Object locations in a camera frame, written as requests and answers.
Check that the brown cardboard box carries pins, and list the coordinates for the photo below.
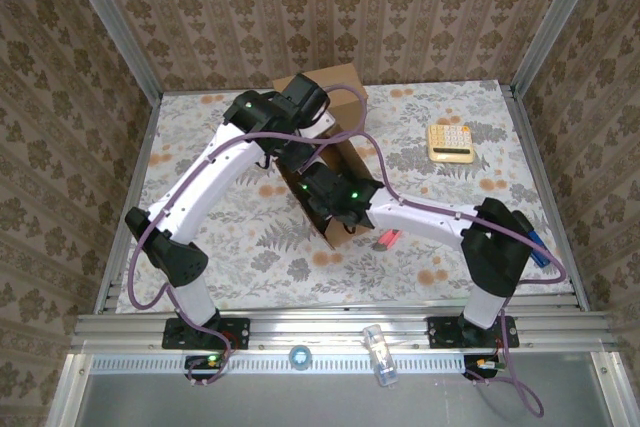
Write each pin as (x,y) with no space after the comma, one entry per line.
(345,82)
(350,162)

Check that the pink utility knife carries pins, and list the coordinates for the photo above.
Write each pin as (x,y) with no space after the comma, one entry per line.
(387,240)

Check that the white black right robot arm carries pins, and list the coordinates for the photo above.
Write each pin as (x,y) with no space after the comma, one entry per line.
(425,217)

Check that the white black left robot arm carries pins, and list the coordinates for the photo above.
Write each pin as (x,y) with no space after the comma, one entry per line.
(200,182)

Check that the floral table cover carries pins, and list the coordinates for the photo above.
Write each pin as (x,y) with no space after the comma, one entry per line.
(280,292)

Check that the cream calculator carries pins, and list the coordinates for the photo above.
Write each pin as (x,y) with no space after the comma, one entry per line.
(450,142)

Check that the clear plastic bottle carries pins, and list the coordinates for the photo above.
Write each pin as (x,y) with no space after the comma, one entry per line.
(380,354)

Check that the round white blue cap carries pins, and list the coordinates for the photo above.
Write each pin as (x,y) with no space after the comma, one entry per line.
(300,358)

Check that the blue and black tool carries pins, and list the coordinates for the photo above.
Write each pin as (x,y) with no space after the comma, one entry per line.
(540,249)

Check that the aluminium mounting rail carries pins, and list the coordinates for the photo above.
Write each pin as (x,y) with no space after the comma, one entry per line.
(325,327)

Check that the aluminium table side rail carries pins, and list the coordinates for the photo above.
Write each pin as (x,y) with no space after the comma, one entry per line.
(535,172)
(131,187)

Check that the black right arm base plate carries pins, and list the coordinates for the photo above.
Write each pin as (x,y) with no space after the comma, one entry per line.
(436,334)

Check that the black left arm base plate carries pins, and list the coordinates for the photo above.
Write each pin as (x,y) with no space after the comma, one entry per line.
(240,333)

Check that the aluminium frame post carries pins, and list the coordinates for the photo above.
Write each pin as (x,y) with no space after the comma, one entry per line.
(550,22)
(115,32)

